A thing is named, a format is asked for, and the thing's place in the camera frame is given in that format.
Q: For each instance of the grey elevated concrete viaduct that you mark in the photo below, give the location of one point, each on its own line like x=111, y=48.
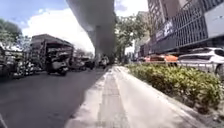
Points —
x=100, y=23

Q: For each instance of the dark loaded truck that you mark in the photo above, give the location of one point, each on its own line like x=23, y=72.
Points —
x=51, y=53

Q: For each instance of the grey asphalt road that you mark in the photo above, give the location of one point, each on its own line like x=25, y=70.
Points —
x=40, y=100

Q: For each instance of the pale concrete median path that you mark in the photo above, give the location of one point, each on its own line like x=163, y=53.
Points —
x=133, y=100

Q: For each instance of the white car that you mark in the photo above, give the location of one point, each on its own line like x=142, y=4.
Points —
x=203, y=58

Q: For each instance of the tall grey building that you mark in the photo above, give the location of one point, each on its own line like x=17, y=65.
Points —
x=186, y=23

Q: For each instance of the orange car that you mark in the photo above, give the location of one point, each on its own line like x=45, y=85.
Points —
x=160, y=58

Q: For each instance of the green tree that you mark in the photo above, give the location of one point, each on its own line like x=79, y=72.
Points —
x=128, y=31
x=8, y=33

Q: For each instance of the low green hedge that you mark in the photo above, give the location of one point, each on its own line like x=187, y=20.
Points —
x=180, y=81

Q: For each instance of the dark vehicle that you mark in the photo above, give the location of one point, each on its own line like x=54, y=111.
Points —
x=6, y=66

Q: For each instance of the group of vehicles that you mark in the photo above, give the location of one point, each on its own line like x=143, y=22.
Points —
x=90, y=62

